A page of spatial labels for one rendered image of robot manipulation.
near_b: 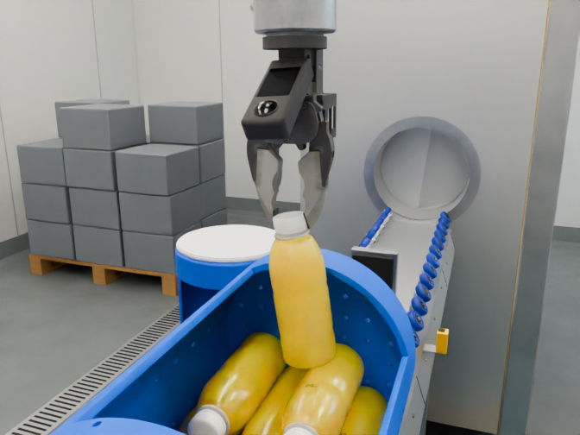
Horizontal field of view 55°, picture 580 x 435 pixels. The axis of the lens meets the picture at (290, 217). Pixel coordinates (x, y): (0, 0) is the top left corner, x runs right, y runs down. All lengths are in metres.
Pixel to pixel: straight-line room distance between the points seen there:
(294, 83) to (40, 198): 3.66
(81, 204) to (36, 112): 1.23
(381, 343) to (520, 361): 0.69
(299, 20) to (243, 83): 4.83
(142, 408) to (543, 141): 0.94
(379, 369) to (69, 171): 3.33
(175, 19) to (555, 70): 4.80
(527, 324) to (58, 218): 3.31
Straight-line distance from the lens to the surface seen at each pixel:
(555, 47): 1.26
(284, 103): 0.55
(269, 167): 0.63
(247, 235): 1.46
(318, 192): 0.62
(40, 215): 4.20
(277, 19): 0.60
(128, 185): 3.67
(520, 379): 1.45
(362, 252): 1.21
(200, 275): 1.33
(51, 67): 5.07
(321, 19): 0.60
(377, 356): 0.78
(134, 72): 5.96
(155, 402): 0.70
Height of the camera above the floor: 1.48
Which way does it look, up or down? 16 degrees down
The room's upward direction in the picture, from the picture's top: straight up
